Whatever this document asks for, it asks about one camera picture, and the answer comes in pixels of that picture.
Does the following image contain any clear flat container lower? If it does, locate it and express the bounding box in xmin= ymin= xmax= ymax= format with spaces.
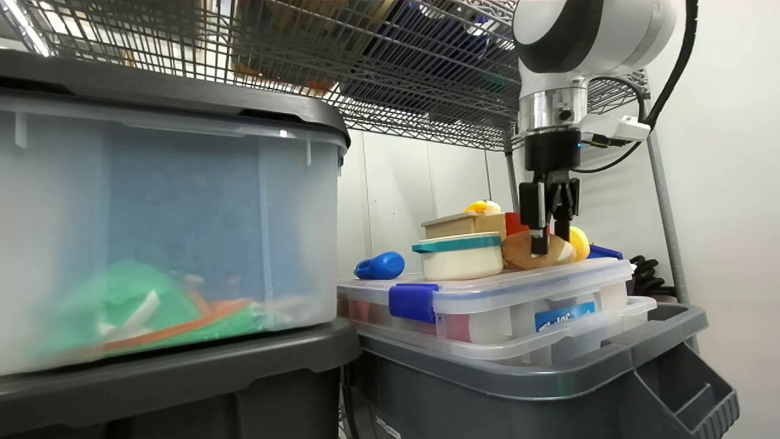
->
xmin=358 ymin=296 xmax=659 ymax=365

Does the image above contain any white pot with teal rim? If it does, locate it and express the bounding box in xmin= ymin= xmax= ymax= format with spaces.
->
xmin=412 ymin=232 xmax=501 ymax=280

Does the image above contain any grey tote under bin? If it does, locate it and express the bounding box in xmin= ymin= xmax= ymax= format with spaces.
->
xmin=0 ymin=321 xmax=358 ymax=439

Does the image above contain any brown plush bread loaf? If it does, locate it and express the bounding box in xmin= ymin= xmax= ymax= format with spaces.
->
xmin=501 ymin=232 xmax=575 ymax=271

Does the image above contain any yellow plush ball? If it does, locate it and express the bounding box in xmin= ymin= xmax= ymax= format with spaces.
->
xmin=571 ymin=227 xmax=589 ymax=262

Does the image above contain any blue container latch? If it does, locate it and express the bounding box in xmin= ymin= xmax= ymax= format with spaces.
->
xmin=388 ymin=283 xmax=438 ymax=326

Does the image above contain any grey plastic tote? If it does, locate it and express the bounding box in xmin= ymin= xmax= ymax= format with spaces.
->
xmin=348 ymin=306 xmax=740 ymax=439

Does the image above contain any red wooden box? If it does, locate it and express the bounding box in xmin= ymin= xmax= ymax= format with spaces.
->
xmin=425 ymin=212 xmax=526 ymax=239

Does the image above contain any small yellow toy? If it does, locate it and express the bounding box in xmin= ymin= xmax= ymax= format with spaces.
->
xmin=466 ymin=201 xmax=501 ymax=217

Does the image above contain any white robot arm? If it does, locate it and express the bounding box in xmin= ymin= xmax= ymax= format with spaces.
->
xmin=511 ymin=0 xmax=683 ymax=256

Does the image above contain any clear flat container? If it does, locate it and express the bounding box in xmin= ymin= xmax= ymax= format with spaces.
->
xmin=336 ymin=258 xmax=634 ymax=327
xmin=358 ymin=296 xmax=659 ymax=365

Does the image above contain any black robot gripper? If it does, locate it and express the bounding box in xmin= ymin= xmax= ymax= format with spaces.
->
xmin=518 ymin=130 xmax=579 ymax=256

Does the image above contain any clear storage bin dark lid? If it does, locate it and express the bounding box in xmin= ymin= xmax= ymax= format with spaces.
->
xmin=0 ymin=51 xmax=350 ymax=375

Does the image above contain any wire shelf rack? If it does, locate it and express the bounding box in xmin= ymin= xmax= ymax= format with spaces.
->
xmin=0 ymin=0 xmax=692 ymax=307

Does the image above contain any blue toy object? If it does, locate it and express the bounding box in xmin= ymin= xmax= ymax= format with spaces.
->
xmin=353 ymin=252 xmax=405 ymax=280

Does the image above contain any clear flat container upper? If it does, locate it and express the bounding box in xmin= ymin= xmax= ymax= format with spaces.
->
xmin=336 ymin=258 xmax=634 ymax=327

